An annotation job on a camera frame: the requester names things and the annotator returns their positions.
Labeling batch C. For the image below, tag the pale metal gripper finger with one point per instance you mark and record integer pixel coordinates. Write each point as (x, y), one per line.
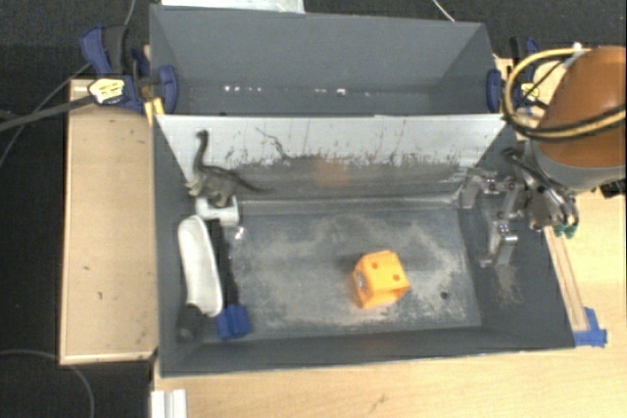
(482, 188)
(499, 237)

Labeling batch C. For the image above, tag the orange toy cheese block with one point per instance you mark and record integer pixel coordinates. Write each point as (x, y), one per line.
(379, 279)

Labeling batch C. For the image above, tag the grey metal bin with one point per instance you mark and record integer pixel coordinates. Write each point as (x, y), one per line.
(313, 63)

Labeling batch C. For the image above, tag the grey toy dinosaur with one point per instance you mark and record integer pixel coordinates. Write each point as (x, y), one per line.
(215, 178)

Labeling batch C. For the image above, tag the black and blue tool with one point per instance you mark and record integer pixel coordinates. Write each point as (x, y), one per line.
(234, 322)

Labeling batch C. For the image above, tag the dark grey small object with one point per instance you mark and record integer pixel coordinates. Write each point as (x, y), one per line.
(188, 325)

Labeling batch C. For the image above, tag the black cylinder on white bracket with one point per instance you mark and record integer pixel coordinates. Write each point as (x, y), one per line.
(613, 189)

